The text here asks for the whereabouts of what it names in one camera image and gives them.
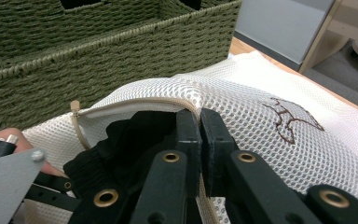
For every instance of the white cabinet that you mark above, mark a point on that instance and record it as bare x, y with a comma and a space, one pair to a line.
279, 28

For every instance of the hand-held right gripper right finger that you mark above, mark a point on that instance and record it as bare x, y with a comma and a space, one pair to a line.
230, 174

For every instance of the green woven basket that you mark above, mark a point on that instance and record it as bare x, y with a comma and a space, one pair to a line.
105, 62

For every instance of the black garment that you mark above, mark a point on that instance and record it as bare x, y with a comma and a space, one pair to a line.
127, 146

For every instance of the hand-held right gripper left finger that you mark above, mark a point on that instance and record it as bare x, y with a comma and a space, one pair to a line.
174, 174

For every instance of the white mesh laundry bag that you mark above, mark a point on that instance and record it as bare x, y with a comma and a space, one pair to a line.
261, 140

